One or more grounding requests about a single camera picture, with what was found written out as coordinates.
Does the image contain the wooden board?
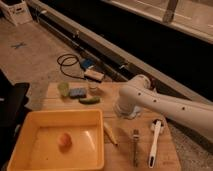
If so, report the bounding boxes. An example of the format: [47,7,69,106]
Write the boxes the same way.
[42,82,181,171]

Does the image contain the clear glass jar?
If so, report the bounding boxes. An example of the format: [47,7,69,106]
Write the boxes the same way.
[88,80,99,93]

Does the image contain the black chair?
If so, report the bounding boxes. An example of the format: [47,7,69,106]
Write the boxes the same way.
[0,69,30,168]

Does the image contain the green plastic cup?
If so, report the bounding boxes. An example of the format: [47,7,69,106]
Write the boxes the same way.
[57,82,69,97]

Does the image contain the black cable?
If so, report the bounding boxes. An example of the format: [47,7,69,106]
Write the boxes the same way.
[56,53,86,80]

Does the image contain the orange fruit in tub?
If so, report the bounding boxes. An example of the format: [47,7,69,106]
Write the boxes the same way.
[58,133,72,147]

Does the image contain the yellow plastic tub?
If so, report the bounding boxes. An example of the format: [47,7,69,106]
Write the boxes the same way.
[7,109,104,171]

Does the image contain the green cucumber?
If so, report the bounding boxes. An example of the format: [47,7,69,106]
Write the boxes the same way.
[79,96,100,104]

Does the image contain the light blue cloth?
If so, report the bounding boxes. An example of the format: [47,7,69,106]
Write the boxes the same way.
[113,104,142,120]

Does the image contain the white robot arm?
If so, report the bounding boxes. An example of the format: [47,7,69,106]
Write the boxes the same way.
[114,75,213,143]

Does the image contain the blue power adapter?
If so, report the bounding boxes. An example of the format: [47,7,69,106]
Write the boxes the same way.
[80,59,94,70]

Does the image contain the metal fork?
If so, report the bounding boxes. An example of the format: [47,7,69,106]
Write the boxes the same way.
[133,129,139,167]

